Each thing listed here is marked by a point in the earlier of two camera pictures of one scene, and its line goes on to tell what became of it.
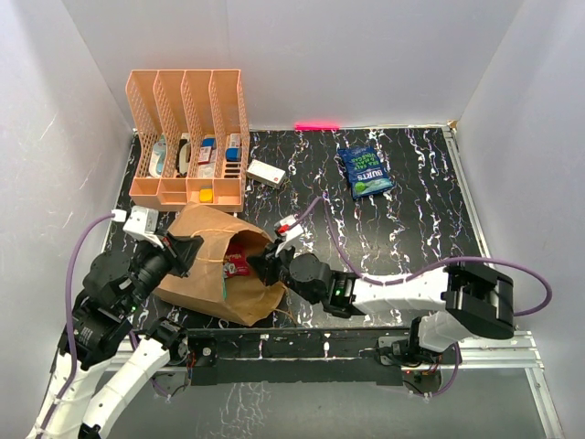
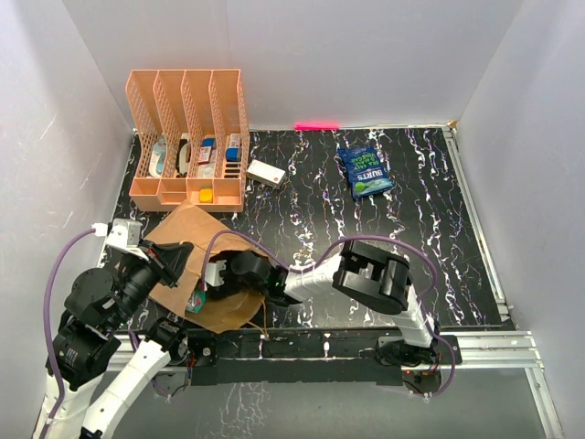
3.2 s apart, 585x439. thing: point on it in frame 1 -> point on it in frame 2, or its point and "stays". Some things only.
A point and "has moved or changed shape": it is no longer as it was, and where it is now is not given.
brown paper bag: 221,283 has moved or changed shape
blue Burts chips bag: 366,172 stays
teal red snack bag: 227,274 has moved or changed shape
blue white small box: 234,152 stays
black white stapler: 184,155 stays
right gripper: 265,265 -> 228,287
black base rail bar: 291,355 stays
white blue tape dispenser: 158,158 stays
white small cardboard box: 266,174 stays
